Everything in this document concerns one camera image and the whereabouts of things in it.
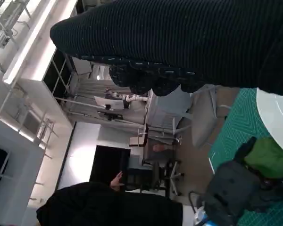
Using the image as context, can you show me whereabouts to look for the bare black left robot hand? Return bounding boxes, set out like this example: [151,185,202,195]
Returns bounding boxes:
[194,136,283,226]

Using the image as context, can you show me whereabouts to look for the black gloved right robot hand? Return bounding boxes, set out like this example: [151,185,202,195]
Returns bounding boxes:
[49,0,283,97]

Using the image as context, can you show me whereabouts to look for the person's hand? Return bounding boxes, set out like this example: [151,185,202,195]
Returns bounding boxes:
[110,171,125,189]

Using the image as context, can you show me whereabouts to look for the purple toy grapes with leaf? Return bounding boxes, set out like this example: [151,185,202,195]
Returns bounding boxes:
[244,137,283,189]

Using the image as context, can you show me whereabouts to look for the white plate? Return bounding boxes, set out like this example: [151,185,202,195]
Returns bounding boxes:
[256,87,283,165]

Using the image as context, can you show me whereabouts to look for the black screen panel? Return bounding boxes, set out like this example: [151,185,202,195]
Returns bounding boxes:
[89,145,131,189]

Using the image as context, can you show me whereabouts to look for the person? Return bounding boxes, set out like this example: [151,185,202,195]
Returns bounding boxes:
[36,170,183,226]

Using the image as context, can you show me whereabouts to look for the black office chair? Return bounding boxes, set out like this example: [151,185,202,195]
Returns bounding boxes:
[152,159,186,196]

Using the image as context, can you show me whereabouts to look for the green cutting mat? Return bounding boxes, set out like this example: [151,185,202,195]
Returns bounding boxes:
[207,87,283,226]

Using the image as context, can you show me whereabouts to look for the computer monitor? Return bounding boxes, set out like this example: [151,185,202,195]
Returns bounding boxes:
[94,96,125,111]

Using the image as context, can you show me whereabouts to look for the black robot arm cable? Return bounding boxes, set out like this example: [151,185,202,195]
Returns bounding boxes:
[188,191,205,214]

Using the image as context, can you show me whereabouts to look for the grey chair with white frame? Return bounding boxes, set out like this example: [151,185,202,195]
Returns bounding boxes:
[173,85,232,149]

